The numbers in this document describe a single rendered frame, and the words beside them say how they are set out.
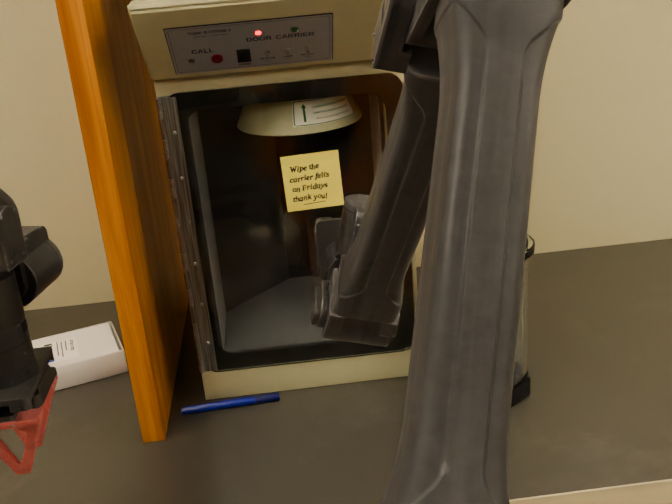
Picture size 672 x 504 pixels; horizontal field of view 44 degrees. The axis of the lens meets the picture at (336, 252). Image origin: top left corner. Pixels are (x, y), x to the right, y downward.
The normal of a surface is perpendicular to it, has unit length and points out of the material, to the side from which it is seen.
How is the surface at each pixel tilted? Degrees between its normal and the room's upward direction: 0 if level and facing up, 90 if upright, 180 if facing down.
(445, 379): 60
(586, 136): 90
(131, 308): 90
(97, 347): 0
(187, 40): 135
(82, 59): 90
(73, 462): 0
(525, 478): 0
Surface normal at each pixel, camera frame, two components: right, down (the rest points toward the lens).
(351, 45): 0.12, 0.91
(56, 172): 0.09, 0.36
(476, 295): 0.12, -0.15
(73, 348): -0.08, -0.92
